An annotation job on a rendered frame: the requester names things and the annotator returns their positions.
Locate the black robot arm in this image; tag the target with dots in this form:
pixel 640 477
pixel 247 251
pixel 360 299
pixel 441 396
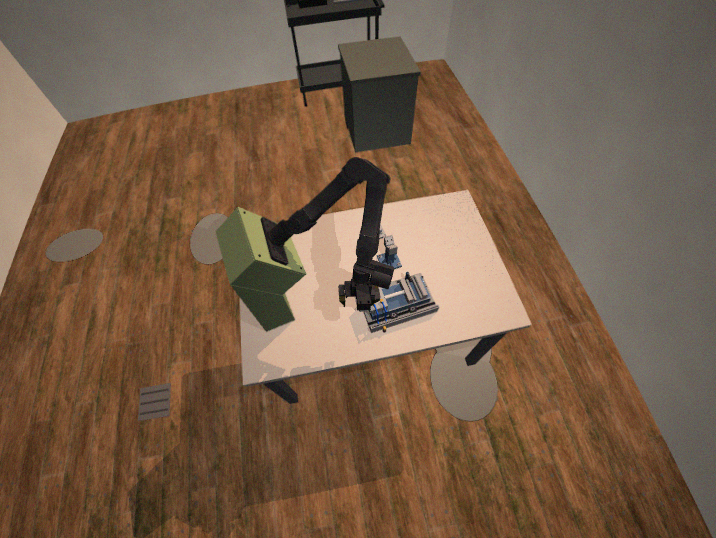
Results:
pixel 375 272

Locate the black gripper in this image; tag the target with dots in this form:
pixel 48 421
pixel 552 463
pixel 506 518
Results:
pixel 344 291

